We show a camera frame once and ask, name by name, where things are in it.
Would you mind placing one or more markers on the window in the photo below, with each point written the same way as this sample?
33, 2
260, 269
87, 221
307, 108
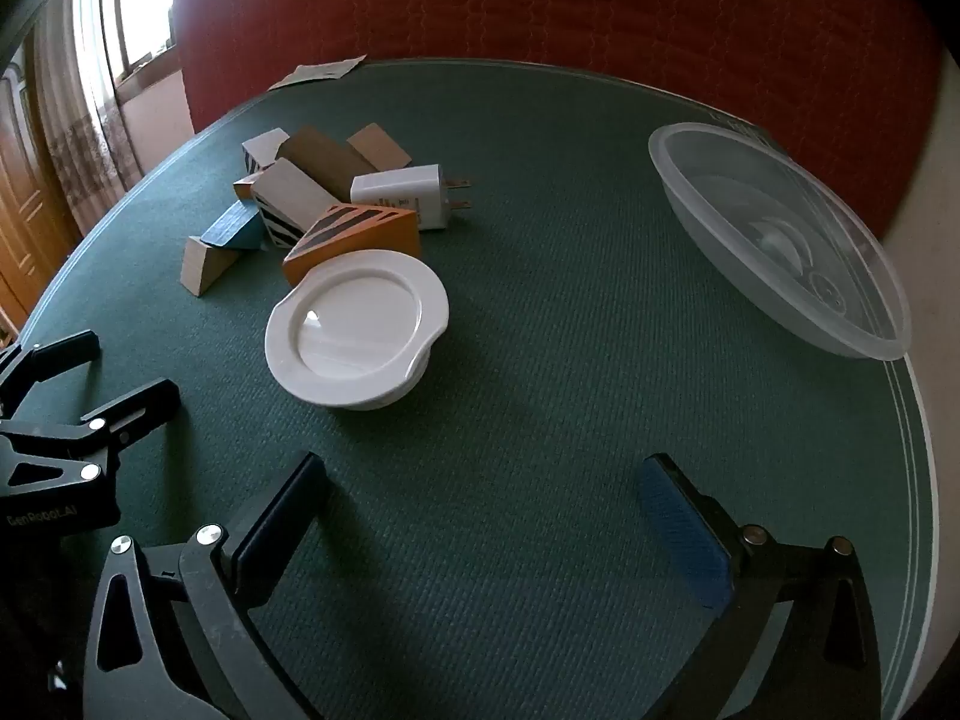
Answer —
146, 7

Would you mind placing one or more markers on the tan wooden block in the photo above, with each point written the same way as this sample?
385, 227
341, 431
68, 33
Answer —
379, 146

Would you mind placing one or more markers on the paper label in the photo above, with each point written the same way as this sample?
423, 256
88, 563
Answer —
319, 72

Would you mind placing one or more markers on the wooden door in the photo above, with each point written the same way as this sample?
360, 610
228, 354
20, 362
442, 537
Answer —
26, 195

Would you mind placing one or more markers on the clear plastic bowl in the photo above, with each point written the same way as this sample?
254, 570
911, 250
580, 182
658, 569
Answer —
780, 236

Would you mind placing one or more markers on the red quilted panel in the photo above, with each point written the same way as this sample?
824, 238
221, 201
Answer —
562, 7

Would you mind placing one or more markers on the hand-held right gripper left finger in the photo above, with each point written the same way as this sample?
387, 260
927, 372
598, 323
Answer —
283, 521

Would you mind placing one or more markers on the green table mat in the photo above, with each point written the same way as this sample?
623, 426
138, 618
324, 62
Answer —
540, 330

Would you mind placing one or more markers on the white black striped block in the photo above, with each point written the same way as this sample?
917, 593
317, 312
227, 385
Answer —
289, 199

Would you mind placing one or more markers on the white charger plug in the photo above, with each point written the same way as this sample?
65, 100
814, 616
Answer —
401, 191

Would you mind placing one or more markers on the orange striped triangular block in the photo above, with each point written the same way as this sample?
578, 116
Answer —
352, 229

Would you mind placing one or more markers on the blue wooden block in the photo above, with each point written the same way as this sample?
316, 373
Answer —
232, 229

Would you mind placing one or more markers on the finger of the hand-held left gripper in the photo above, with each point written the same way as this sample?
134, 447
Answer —
52, 360
135, 409

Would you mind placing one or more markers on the plain wooden wedge block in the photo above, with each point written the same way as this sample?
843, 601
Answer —
204, 270

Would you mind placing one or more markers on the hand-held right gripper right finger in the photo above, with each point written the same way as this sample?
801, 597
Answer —
684, 536

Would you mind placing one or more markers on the small white striped block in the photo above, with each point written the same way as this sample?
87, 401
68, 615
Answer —
261, 150

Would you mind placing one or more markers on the patterned curtain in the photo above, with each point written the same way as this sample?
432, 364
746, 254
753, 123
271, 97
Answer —
82, 112

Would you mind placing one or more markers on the brown wooden block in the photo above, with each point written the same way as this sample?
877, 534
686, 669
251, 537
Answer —
322, 154

